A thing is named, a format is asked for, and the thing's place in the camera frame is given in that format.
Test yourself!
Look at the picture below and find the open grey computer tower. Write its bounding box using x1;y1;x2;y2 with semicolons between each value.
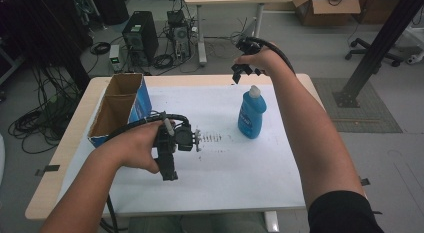
166;9;193;61

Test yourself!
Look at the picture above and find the person's black sleeve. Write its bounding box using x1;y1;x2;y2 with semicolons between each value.
307;190;385;233

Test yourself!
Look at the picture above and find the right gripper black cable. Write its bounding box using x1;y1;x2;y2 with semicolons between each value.
248;36;297;76

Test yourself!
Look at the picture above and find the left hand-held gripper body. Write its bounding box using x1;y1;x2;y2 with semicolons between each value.
153;112;202;154

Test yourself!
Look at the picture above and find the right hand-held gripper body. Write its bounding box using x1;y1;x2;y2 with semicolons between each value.
235;36;263;56

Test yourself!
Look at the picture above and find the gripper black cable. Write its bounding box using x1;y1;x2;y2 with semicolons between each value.
248;36;297;76
99;112;191;233

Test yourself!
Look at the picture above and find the bundle of black floor cables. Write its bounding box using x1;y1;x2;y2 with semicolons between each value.
7;64;88;155

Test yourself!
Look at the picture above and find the open brown cardboard box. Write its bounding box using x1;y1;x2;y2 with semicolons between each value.
290;0;362;27

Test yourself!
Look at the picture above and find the white table leg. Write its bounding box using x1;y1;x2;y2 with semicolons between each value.
264;210;280;233

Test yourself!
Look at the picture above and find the small grey power supply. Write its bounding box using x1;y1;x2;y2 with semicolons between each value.
108;44;122;73

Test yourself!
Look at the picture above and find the black office chair base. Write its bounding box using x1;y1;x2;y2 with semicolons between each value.
344;37;405;68

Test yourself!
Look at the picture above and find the small black cable coil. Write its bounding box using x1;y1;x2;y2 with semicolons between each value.
89;41;112;56

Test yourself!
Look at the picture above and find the white device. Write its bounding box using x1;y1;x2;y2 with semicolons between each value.
405;50;424;66

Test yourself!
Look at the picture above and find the black computer tower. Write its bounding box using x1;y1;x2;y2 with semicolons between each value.
121;10;160;68

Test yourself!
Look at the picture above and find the black metal stand beam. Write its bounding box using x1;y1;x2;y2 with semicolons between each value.
332;0;424;109

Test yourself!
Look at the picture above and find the blue bottle with white cap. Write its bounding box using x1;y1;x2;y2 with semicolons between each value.
237;85;268;140

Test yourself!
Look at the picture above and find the grey floor mat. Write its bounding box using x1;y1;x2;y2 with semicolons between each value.
311;77;404;134

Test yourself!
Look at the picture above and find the black tape strip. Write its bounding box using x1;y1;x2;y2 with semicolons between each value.
34;164;61;177

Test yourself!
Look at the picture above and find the person's left hand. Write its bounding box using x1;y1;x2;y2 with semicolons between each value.
105;120;175;175

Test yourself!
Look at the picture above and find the person's right hand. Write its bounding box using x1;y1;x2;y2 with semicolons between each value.
233;42;285;78

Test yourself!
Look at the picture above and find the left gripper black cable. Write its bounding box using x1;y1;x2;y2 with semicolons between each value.
99;112;191;233

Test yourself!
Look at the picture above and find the blue cardboard box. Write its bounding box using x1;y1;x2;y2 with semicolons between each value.
87;72;153;149

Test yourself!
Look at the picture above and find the white table mat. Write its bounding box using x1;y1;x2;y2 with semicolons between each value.
55;84;307;217

